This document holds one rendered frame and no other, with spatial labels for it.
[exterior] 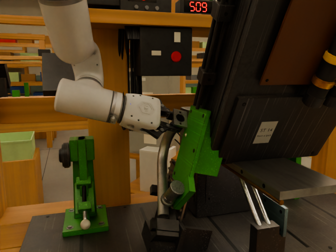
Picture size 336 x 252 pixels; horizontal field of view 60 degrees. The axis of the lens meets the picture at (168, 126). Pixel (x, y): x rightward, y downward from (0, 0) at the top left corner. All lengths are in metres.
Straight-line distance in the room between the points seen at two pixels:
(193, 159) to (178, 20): 0.45
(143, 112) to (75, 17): 0.29
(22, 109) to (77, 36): 0.55
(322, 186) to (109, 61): 0.72
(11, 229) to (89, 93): 0.54
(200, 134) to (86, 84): 0.31
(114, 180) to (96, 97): 0.43
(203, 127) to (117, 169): 0.46
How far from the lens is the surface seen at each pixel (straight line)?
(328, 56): 0.67
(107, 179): 1.08
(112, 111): 0.73
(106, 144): 1.04
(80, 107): 0.73
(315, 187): 0.68
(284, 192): 0.64
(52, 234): 0.96
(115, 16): 0.91
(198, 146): 0.71
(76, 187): 0.93
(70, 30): 0.63
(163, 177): 0.83
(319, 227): 1.04
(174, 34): 0.95
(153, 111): 0.77
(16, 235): 1.04
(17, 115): 1.14
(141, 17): 0.92
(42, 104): 1.12
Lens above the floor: 1.36
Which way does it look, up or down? 11 degrees down
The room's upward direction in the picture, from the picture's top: straight up
